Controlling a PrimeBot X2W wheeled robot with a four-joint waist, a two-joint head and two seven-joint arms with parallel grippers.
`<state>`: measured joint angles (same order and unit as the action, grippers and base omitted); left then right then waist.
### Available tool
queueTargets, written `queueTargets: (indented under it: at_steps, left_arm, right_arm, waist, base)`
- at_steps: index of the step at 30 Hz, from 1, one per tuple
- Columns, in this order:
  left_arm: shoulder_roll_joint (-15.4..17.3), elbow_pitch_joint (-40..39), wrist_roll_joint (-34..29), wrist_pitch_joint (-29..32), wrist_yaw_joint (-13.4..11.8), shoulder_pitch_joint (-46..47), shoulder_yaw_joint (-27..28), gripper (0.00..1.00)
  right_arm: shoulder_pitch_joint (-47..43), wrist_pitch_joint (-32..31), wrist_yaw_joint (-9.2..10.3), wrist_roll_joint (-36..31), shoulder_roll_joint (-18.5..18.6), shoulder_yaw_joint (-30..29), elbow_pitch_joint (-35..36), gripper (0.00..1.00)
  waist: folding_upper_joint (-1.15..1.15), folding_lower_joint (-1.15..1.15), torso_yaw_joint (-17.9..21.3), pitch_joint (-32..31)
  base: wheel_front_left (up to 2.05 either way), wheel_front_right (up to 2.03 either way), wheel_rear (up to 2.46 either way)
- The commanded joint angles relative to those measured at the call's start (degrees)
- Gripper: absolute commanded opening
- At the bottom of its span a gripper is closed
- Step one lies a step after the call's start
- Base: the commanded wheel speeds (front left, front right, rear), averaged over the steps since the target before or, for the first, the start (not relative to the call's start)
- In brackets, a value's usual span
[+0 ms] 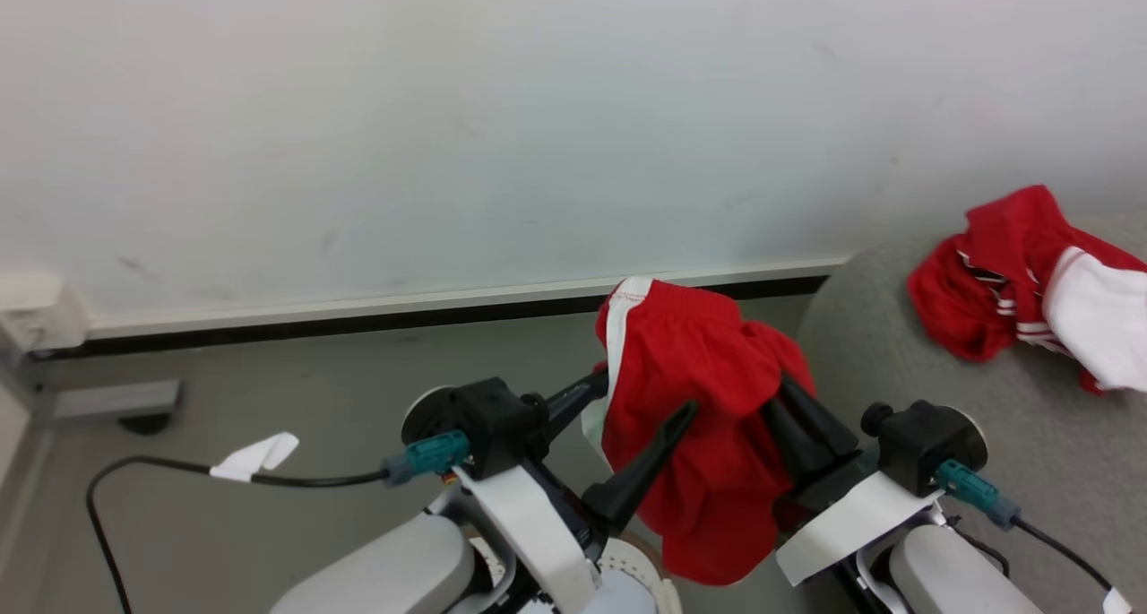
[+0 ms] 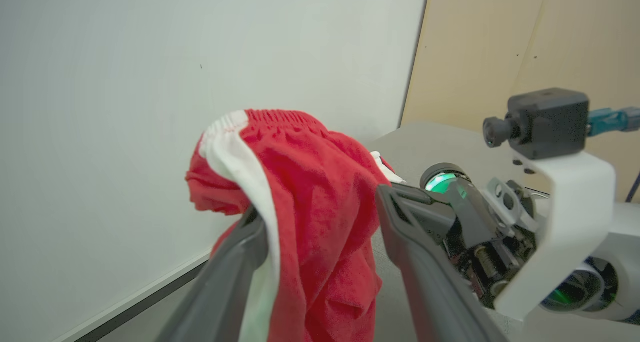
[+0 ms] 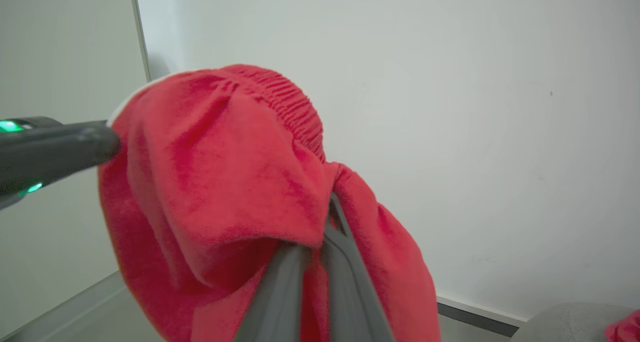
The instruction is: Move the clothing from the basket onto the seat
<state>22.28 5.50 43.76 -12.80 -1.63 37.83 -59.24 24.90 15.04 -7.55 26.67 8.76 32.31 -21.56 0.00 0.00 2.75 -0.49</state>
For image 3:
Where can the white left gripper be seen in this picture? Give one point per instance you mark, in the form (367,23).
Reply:
(30,123)

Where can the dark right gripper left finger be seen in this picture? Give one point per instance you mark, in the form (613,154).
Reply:
(277,302)

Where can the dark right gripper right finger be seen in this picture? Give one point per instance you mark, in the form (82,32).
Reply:
(350,292)

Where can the red shorts elastic waistband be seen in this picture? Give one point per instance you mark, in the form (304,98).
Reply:
(210,172)

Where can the red printed basketball jersey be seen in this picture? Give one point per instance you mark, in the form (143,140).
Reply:
(626,329)

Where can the grey fabric sofa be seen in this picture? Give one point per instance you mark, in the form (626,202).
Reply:
(565,326)

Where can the white wall baseboard trim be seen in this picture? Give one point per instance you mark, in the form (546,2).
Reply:
(475,314)

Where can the grey metal partition post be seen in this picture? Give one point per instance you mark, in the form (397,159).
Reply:
(140,32)

